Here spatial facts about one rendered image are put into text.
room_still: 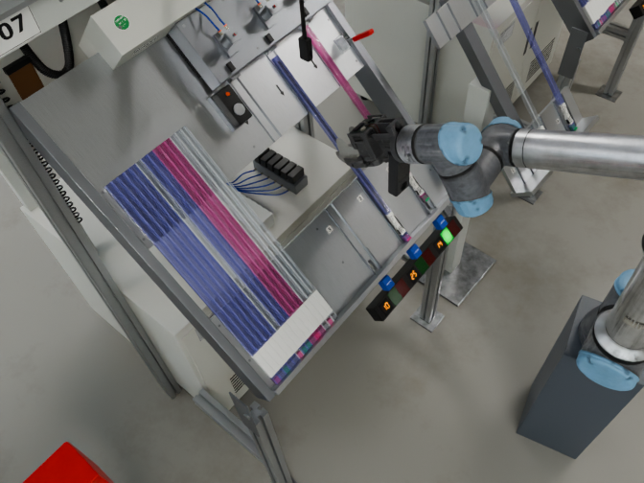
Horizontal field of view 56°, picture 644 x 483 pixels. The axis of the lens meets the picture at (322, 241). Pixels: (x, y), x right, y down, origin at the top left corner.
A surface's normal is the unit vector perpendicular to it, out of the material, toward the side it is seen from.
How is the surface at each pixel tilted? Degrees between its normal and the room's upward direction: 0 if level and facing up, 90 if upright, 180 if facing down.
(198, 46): 44
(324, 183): 0
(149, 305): 0
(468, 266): 0
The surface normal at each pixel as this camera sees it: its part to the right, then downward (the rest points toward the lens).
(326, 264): 0.50, -0.08
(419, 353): -0.06, -0.59
